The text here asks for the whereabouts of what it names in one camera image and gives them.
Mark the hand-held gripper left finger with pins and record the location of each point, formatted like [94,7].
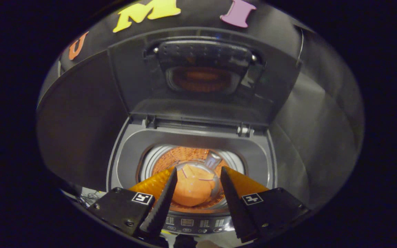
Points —
[160,210]

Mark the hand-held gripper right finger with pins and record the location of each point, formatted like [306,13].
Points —
[234,210]

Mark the orange polo shirt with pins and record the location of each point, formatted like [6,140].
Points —
[193,189]

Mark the grey washing machine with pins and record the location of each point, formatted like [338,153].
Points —
[126,155]

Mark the dark washing machine lid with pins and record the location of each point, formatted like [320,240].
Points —
[143,86]

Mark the grey cabinet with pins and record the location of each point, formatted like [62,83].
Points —
[81,120]

